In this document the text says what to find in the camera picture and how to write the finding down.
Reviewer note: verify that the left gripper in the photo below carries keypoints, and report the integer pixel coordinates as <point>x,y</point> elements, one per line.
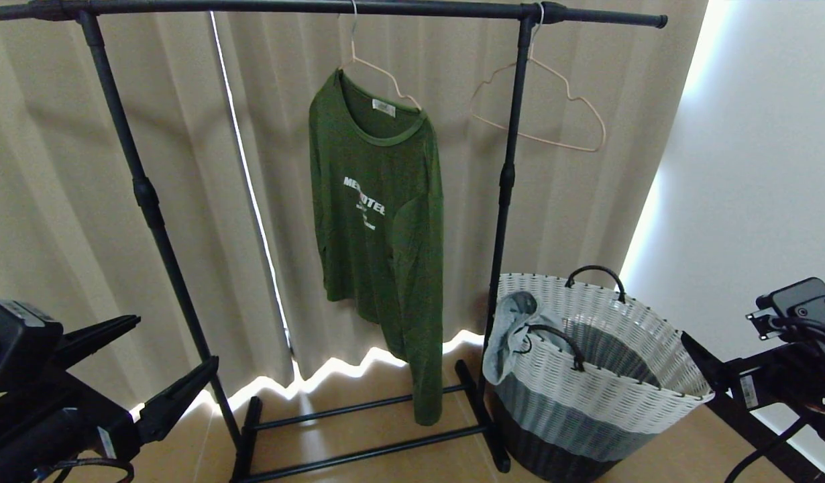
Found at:
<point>50,429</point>

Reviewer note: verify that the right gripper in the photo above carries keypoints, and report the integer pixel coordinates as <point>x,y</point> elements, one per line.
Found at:
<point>775,382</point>

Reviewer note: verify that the pale grey garment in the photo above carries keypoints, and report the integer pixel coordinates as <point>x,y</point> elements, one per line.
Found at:
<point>513,322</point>

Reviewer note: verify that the green printed shirt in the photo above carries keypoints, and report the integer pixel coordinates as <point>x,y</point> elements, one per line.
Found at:
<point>386,268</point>

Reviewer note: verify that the pink clothes hanger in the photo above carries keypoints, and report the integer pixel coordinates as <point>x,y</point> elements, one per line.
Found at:
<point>353,50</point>
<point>601,141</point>

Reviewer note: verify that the white laundry basket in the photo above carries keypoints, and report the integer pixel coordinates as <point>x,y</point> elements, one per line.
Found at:
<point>587,402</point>

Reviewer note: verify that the black clothes rack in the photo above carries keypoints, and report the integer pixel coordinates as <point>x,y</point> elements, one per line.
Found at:
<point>386,8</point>

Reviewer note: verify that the beige curtain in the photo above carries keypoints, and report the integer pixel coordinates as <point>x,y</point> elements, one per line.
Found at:
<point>50,168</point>

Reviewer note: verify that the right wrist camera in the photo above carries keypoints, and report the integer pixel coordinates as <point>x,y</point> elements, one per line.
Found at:
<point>805,298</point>

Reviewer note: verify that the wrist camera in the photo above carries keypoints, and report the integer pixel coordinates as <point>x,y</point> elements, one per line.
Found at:
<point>17,342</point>
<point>805,298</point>

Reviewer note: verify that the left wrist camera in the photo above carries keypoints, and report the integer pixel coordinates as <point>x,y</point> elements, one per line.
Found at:
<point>17,342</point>

